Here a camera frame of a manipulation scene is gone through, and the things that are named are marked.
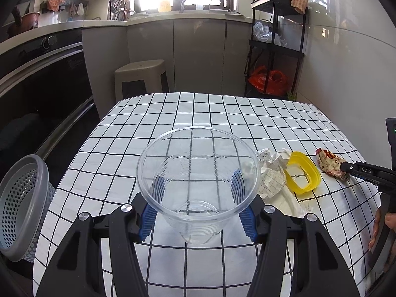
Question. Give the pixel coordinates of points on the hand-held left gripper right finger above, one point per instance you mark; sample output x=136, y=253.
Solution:
x=247, y=221

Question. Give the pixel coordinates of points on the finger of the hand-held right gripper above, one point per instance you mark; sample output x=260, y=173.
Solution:
x=349, y=168

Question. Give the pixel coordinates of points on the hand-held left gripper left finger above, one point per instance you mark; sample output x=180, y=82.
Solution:
x=147, y=222

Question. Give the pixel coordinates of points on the snack wrapper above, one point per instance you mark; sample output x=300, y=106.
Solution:
x=329, y=164

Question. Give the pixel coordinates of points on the clear plastic cup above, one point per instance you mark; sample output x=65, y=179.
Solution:
x=191, y=216

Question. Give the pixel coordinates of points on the grey perforated waste basket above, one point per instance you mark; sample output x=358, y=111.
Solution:
x=18, y=210

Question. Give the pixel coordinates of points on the person's right hand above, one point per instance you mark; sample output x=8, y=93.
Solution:
x=376, y=227

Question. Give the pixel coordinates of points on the white tissue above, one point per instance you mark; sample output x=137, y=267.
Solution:
x=289, y=201

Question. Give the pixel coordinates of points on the crumpled checked paper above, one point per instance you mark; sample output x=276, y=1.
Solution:
x=272, y=181

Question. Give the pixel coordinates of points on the white checked tablecloth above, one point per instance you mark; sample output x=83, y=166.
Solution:
x=198, y=269

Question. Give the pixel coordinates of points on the orange plastic bag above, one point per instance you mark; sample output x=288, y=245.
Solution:
x=272, y=80

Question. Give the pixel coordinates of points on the black metal shelf rack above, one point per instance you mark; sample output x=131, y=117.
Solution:
x=275, y=51

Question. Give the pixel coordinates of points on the beige plastic stool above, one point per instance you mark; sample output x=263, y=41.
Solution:
x=139, y=69

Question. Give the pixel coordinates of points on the crumpled transparent bag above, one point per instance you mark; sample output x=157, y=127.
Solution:
x=263, y=32

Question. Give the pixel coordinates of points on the black built-in oven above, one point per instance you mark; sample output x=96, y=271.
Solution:
x=46, y=92

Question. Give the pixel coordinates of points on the brown checked dishcloth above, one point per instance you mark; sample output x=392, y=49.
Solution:
x=299, y=3

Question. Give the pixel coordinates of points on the grey kitchen cabinet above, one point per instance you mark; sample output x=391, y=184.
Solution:
x=198, y=52

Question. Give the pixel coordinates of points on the chrome kitchen faucet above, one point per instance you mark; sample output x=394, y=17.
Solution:
x=185, y=3

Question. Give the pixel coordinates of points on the copper cooking pot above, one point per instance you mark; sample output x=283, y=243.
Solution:
x=27, y=21

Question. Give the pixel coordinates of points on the wall utensil rack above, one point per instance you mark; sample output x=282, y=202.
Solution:
x=62, y=4

